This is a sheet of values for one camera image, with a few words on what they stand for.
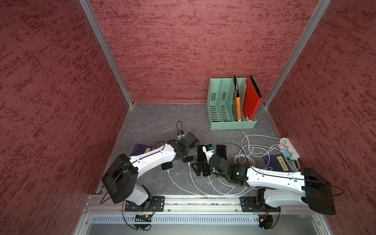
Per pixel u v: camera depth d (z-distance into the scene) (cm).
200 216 71
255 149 94
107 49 87
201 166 67
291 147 93
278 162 89
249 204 74
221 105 122
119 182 42
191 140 65
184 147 66
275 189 48
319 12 73
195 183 80
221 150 95
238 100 85
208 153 69
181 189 79
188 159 81
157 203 74
